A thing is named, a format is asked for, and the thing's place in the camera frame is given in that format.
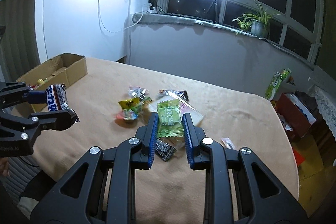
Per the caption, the light green snack packet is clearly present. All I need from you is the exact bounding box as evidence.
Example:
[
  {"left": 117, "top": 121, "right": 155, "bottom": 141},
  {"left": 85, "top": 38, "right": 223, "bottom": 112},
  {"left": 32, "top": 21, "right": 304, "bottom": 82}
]
[{"left": 157, "top": 98, "right": 185, "bottom": 138}]

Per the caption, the black snack packet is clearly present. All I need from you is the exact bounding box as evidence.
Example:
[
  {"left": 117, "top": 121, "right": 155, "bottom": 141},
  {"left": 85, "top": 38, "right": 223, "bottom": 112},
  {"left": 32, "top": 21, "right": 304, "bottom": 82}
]
[{"left": 155, "top": 139, "right": 176, "bottom": 162}]

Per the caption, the red box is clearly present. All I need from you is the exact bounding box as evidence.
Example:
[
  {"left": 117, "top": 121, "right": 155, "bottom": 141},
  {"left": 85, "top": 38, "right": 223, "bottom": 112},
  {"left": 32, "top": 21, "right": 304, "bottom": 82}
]
[{"left": 276, "top": 93, "right": 317, "bottom": 139}]

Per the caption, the dark green candy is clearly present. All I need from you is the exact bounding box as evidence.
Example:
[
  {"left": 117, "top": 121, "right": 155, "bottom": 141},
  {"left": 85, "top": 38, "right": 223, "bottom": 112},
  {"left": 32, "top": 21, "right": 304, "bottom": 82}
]
[{"left": 133, "top": 96, "right": 154, "bottom": 113}]

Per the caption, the potted spider plant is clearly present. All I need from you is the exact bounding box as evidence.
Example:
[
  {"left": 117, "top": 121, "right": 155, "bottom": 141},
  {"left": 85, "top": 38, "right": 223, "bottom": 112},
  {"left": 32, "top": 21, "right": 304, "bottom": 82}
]
[{"left": 232, "top": 0, "right": 279, "bottom": 39}]

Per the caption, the grey windowsill cloth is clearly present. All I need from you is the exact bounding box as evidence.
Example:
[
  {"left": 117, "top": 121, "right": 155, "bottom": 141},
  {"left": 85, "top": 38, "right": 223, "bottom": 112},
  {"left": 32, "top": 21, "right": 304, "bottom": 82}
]
[{"left": 132, "top": 12, "right": 279, "bottom": 43}]

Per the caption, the red jelly cup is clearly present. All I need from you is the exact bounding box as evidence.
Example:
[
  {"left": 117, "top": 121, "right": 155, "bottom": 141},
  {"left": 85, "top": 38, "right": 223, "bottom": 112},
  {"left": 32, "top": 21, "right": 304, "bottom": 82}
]
[{"left": 114, "top": 109, "right": 139, "bottom": 122}]

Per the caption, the cardboard box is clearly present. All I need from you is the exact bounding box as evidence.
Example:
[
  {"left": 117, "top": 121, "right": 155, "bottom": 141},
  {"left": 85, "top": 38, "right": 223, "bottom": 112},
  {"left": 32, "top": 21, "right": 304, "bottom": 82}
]
[{"left": 16, "top": 53, "right": 88, "bottom": 113}]

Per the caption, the white cabinet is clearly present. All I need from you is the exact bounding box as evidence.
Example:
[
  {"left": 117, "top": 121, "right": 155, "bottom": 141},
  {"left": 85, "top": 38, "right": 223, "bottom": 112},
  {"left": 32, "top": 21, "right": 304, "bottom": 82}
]
[{"left": 35, "top": 0, "right": 132, "bottom": 64}]

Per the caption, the clear red-edged nut packet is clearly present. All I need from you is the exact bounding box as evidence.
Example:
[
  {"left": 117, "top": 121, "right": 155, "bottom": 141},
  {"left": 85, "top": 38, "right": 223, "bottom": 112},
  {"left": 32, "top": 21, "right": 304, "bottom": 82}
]
[{"left": 128, "top": 85, "right": 148, "bottom": 98}]

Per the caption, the small pink candy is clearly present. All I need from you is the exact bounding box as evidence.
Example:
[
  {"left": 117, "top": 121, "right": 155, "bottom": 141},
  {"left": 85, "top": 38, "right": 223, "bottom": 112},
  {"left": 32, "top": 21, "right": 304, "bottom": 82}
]
[{"left": 221, "top": 137, "right": 237, "bottom": 149}]

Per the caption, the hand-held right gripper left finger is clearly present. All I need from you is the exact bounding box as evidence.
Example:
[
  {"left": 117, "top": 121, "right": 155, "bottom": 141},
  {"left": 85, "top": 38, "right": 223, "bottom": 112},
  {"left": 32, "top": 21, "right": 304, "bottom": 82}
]
[{"left": 30, "top": 112, "right": 159, "bottom": 224}]

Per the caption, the black tripod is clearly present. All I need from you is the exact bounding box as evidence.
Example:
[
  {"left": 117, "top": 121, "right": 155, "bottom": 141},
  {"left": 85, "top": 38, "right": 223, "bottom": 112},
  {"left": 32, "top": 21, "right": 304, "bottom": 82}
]
[{"left": 202, "top": 0, "right": 219, "bottom": 24}]

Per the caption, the dark chocolate bar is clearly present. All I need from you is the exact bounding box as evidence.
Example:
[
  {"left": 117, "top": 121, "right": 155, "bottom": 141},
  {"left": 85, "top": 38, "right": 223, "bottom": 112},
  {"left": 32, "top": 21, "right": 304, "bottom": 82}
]
[
  {"left": 45, "top": 84, "right": 79, "bottom": 123},
  {"left": 159, "top": 89, "right": 189, "bottom": 102}
]

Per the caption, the white lace cloth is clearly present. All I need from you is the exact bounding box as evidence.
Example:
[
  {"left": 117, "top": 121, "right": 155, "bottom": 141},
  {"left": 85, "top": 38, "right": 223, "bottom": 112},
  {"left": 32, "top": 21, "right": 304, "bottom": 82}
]
[{"left": 314, "top": 85, "right": 336, "bottom": 140}]

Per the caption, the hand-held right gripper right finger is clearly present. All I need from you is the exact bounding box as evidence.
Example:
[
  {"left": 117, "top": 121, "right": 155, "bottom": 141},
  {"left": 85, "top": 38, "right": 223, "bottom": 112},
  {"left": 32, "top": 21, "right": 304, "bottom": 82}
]
[{"left": 182, "top": 113, "right": 307, "bottom": 224}]

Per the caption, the striped grey cloth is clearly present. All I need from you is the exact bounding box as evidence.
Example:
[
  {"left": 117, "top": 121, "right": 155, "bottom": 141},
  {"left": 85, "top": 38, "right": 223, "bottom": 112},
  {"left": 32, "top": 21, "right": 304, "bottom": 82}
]
[{"left": 4, "top": 157, "right": 55, "bottom": 195}]

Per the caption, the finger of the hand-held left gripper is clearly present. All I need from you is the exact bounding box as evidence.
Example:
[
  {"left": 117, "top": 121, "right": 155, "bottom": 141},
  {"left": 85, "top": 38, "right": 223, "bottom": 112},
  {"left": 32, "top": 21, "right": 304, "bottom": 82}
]
[
  {"left": 0, "top": 109, "right": 79, "bottom": 136},
  {"left": 0, "top": 81, "right": 51, "bottom": 109}
]

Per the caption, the green carton box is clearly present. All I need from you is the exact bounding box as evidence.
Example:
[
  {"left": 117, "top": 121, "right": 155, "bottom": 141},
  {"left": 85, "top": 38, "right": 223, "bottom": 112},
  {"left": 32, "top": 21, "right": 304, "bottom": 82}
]
[{"left": 264, "top": 68, "right": 292, "bottom": 101}]

